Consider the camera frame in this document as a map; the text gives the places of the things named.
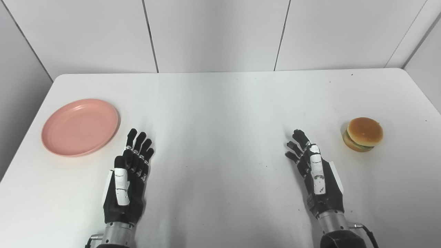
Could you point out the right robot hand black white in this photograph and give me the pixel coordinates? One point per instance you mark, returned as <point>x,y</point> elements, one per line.
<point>320,182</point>

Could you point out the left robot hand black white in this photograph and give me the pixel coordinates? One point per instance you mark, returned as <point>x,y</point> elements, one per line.
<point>127,193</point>

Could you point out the toy hamburger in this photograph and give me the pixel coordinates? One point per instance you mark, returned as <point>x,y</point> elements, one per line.
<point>363,134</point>

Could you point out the pink round plate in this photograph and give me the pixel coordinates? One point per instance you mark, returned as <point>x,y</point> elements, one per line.
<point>81,126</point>

